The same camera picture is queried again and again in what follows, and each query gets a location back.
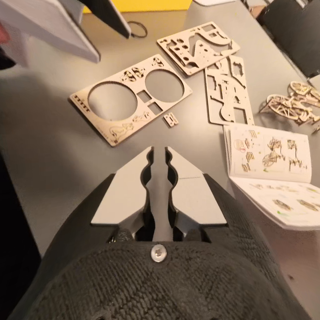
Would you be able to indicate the small wooden part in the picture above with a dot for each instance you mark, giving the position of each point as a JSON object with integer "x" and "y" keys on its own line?
{"x": 171, "y": 119}

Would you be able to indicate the black rubber band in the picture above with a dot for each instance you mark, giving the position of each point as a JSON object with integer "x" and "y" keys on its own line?
{"x": 137, "y": 30}

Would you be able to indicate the assembled wooden bicycle model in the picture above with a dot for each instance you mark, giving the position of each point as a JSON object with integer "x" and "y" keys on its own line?
{"x": 292, "y": 105}

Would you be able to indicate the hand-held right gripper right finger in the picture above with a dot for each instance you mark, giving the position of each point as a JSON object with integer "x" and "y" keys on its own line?
{"x": 197, "y": 197}

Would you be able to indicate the black chair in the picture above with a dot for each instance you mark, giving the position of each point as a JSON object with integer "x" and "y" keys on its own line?
{"x": 292, "y": 30}

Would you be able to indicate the wooden sheet with round holes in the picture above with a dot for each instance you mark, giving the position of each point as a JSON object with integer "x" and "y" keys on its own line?
{"x": 140, "y": 105}

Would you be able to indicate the wooden parts sheet with cutouts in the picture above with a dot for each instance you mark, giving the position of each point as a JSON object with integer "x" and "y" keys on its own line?
{"x": 200, "y": 50}

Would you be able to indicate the white object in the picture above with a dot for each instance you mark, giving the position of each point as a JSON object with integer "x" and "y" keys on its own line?
{"x": 215, "y": 2}

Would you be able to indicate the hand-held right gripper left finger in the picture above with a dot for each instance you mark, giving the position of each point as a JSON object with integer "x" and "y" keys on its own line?
{"x": 120, "y": 195}

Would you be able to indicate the yellow board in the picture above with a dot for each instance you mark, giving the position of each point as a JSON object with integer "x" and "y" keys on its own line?
{"x": 150, "y": 5}

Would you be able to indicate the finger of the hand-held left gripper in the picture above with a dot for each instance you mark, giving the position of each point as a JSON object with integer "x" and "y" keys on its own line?
{"x": 110, "y": 17}
{"x": 50, "y": 27}

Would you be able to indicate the open instruction booklet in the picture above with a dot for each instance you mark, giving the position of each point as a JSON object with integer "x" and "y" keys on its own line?
{"x": 270, "y": 160}

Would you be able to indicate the long wooden parts sheet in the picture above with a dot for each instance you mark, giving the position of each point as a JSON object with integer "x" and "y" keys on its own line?
{"x": 228, "y": 100}

